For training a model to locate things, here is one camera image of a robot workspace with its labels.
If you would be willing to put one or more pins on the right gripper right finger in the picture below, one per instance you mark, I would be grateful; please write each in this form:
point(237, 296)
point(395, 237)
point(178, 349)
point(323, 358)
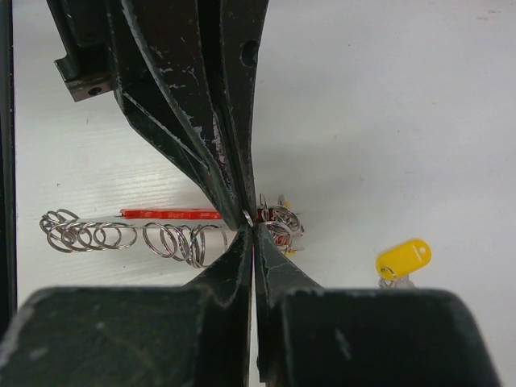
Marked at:
point(312, 336)

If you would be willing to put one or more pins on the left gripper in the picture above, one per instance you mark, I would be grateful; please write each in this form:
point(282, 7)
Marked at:
point(168, 82)

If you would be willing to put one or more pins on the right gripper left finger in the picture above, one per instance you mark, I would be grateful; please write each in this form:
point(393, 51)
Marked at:
point(192, 335)

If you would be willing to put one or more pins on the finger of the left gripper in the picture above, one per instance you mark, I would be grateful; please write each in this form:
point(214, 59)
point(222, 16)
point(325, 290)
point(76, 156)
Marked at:
point(241, 26)

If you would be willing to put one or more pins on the key with yellow tag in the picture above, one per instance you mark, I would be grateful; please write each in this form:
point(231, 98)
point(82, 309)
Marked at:
point(395, 265)

